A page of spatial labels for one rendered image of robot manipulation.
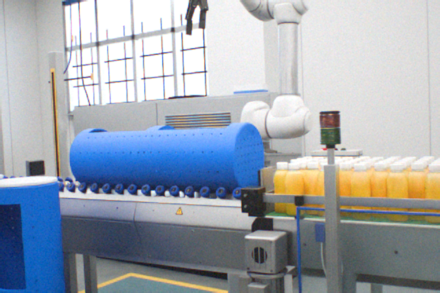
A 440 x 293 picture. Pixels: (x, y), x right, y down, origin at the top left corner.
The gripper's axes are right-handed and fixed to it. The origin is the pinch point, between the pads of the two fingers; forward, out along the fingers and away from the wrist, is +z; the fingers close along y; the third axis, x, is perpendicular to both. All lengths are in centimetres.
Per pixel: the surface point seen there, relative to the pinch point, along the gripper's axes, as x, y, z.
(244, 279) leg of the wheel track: -13, -32, 104
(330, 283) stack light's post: -11, -84, 93
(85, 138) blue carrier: 38, 33, 50
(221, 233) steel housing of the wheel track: -4, -28, 86
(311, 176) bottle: -20, -61, 62
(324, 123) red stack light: -4, -86, 46
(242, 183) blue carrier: -9, -32, 66
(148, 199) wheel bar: 16, 3, 76
